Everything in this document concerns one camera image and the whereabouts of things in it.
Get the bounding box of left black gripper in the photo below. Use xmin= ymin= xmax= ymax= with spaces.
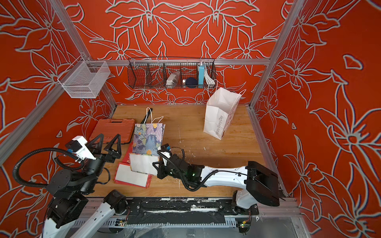
xmin=80 ymin=132 xmax=122 ymax=194

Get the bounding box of red RICH paper bag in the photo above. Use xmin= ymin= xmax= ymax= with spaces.
xmin=114 ymin=163 xmax=152 ymax=188

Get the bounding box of floral patterned paper bag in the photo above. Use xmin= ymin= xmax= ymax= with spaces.
xmin=130 ymin=114 xmax=165 ymax=176

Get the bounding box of white paper bag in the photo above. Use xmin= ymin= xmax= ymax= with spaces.
xmin=203 ymin=88 xmax=246 ymax=140

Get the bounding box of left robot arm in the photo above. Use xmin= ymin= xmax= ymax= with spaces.
xmin=13 ymin=134 xmax=122 ymax=238

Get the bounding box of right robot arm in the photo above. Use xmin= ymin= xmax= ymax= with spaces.
xmin=152 ymin=149 xmax=280 ymax=209

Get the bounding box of orange plastic tool case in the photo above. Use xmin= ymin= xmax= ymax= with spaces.
xmin=89 ymin=119 xmax=136 ymax=144

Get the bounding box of dark green scraper tool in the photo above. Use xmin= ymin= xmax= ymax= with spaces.
xmin=141 ymin=107 xmax=152 ymax=124

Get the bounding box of dark blue round object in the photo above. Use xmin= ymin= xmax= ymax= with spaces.
xmin=185 ymin=77 xmax=198 ymax=88

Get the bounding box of silver pouch in basket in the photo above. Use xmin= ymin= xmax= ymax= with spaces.
xmin=166 ymin=71 xmax=181 ymax=88

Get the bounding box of light blue box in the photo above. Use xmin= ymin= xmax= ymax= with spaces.
xmin=197 ymin=62 xmax=205 ymax=88

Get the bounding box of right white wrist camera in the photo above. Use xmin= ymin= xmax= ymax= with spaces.
xmin=158 ymin=144 xmax=172 ymax=166

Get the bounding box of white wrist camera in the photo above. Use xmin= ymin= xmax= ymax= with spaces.
xmin=158 ymin=144 xmax=172 ymax=166
xmin=65 ymin=136 xmax=96 ymax=163

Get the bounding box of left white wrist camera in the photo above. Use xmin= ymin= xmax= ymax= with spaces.
xmin=65 ymin=136 xmax=96 ymax=163

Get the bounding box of white wire mesh basket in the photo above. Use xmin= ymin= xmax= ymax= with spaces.
xmin=58 ymin=56 xmax=111 ymax=99

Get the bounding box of black wire wall basket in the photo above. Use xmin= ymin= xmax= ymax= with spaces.
xmin=128 ymin=57 xmax=218 ymax=89

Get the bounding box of white cable bundle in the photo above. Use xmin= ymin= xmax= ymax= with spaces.
xmin=204 ymin=69 xmax=218 ymax=89

